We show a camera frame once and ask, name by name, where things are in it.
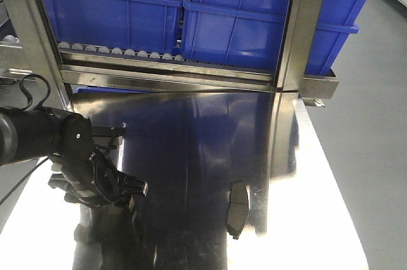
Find blue plastic bin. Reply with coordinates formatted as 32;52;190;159
182;0;366;76
43;0;183;55

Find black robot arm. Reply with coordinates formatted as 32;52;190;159
1;107;148;208

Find grey brake pad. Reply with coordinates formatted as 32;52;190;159
226;181;249;240

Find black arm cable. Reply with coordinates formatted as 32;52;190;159
0;73;52;204

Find right blue plastic bin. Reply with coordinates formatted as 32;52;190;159
182;0;366;76

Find roller conveyor track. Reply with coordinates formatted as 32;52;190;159
57;41;186;62

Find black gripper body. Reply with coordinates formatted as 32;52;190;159
48;113;148;208

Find left blue plastic bin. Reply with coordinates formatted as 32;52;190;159
43;0;183;55

